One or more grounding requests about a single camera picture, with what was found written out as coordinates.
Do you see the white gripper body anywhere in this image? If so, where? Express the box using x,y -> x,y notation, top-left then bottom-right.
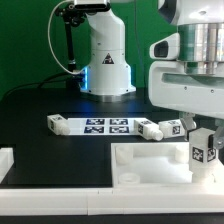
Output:
148,33 -> 224,119

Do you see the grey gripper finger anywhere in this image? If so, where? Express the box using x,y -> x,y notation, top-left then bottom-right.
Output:
213,126 -> 224,150
179,113 -> 196,138

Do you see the white square table top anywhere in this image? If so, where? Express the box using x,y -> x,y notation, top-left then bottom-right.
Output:
111,142 -> 224,187

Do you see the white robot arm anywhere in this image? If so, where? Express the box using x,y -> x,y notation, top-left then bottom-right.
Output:
74,0 -> 224,149

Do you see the white front fence bar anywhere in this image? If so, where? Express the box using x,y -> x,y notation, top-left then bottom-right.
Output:
0,186 -> 224,216

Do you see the white fence bar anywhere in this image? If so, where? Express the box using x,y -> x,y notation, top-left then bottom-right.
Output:
0,148 -> 14,183
0,186 -> 224,216

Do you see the white sheet with tags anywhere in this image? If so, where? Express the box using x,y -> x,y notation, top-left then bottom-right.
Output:
68,118 -> 137,135

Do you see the white left fence bar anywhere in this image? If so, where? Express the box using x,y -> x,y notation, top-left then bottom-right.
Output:
0,148 -> 14,183

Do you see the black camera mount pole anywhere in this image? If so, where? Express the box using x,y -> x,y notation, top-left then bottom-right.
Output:
55,3 -> 84,90

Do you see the black cable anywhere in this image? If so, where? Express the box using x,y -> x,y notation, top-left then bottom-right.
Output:
1,71 -> 78,101

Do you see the white cable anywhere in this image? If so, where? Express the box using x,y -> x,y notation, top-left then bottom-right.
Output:
47,0 -> 84,75

